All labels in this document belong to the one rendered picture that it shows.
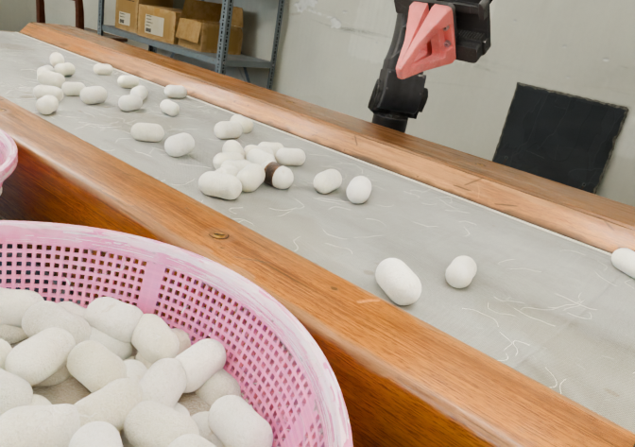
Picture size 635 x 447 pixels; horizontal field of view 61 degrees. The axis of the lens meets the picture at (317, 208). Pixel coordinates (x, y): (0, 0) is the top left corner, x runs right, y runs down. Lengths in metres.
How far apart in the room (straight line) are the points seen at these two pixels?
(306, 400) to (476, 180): 0.42
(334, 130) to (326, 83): 2.33
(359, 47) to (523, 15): 0.82
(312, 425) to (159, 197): 0.21
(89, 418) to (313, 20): 2.93
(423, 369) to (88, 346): 0.15
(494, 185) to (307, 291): 0.36
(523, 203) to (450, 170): 0.09
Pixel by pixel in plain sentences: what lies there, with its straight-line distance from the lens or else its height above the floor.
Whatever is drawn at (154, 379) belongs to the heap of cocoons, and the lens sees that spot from 0.25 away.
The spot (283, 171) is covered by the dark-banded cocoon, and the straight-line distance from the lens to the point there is 0.49.
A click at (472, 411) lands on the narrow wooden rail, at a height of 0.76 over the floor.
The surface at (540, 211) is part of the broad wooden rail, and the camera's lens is 0.59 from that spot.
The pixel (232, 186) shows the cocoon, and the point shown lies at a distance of 0.45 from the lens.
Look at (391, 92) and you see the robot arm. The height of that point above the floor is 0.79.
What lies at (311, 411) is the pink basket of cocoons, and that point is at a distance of 0.23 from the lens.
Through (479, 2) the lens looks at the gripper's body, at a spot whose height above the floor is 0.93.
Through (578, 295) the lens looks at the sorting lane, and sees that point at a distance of 0.45.
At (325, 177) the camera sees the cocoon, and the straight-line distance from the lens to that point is 0.50.
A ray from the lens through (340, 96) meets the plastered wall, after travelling 2.97.
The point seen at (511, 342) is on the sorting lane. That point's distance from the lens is 0.35.
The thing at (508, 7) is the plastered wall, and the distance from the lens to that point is 2.60.
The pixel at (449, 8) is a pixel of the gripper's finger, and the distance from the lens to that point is 0.60.
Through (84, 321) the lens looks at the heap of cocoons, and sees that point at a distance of 0.29.
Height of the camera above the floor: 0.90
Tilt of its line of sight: 20 degrees down
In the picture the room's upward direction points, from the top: 11 degrees clockwise
